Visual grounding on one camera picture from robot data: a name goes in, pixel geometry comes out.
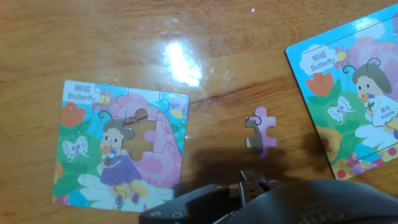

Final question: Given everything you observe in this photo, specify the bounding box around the pink jigsaw piece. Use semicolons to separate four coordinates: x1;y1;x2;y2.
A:
245;106;277;158

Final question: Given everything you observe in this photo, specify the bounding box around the assembled butterfly jigsaw puzzle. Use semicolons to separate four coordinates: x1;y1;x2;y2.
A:
51;79;190;213

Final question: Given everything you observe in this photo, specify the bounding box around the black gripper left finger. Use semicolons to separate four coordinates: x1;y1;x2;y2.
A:
139;170;261;224

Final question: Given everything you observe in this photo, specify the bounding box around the butterfly puzzle tray board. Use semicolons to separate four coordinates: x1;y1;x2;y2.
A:
284;2;398;180

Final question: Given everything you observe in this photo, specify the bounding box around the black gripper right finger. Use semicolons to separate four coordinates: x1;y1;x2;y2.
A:
252;170;282;191

